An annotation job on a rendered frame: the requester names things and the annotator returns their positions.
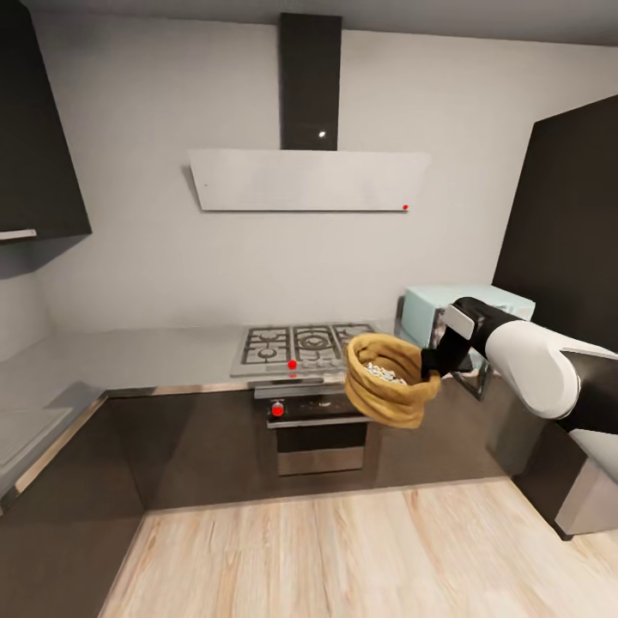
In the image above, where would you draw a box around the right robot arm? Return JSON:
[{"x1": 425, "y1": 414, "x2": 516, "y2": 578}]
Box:
[{"x1": 421, "y1": 298, "x2": 618, "y2": 487}]

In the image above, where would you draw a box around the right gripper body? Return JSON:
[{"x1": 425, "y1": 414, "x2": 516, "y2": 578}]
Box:
[{"x1": 421, "y1": 340, "x2": 474, "y2": 373}]

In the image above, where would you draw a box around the popcorn bag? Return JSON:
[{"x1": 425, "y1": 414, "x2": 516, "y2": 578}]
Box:
[{"x1": 344, "y1": 332, "x2": 442, "y2": 429}]

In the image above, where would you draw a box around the microwave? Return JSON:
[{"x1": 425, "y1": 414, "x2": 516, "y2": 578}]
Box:
[{"x1": 402, "y1": 284, "x2": 535, "y2": 401}]

